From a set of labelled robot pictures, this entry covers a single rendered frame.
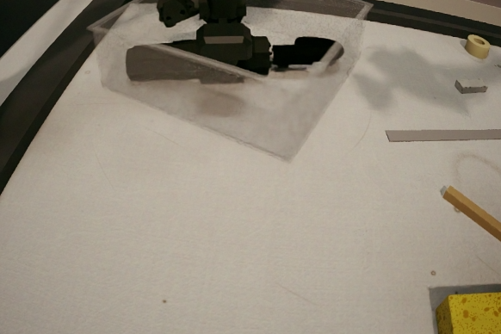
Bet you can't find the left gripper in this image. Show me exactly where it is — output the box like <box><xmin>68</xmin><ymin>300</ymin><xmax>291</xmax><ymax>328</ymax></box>
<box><xmin>195</xmin><ymin>0</ymin><xmax>252</xmax><ymax>66</ymax></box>

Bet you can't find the beige masking tape roll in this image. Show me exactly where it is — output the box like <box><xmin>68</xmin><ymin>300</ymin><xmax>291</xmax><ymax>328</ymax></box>
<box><xmin>465</xmin><ymin>34</ymin><xmax>491</xmax><ymax>59</ymax></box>

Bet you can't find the black umbrella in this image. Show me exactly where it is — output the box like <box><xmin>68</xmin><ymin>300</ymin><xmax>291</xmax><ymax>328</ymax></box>
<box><xmin>160</xmin><ymin>35</ymin><xmax>335</xmax><ymax>75</ymax></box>

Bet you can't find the grey flat bar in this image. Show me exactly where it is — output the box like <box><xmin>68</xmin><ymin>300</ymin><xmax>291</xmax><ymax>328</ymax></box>
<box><xmin>385</xmin><ymin>129</ymin><xmax>501</xmax><ymax>142</ymax></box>

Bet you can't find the small white rectangular block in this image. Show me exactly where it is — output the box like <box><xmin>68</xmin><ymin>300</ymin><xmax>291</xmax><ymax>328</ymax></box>
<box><xmin>455</xmin><ymin>79</ymin><xmax>488</xmax><ymax>94</ymax></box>

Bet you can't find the tan wooden stick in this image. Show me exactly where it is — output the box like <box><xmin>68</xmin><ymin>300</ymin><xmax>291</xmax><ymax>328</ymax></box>
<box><xmin>442</xmin><ymin>185</ymin><xmax>501</xmax><ymax>242</ymax></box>

